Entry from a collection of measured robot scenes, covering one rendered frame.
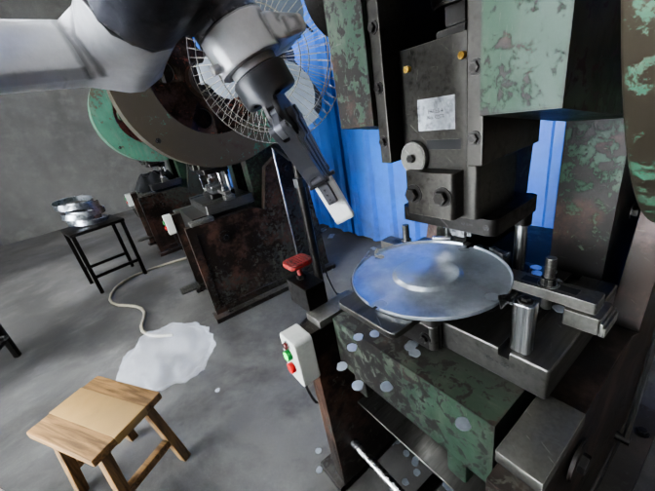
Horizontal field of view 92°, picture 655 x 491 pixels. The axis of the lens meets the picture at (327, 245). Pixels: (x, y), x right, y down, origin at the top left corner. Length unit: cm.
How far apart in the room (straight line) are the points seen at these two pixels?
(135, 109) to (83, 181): 533
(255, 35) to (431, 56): 28
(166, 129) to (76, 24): 124
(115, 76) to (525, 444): 70
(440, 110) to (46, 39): 51
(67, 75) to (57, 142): 649
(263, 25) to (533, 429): 64
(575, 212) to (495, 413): 43
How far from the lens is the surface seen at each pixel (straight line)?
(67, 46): 49
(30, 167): 699
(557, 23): 46
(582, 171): 79
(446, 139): 58
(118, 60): 46
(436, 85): 59
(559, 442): 59
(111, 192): 698
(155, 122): 169
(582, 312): 67
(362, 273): 66
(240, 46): 44
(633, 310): 90
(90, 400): 146
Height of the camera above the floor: 110
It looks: 23 degrees down
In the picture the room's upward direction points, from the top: 11 degrees counter-clockwise
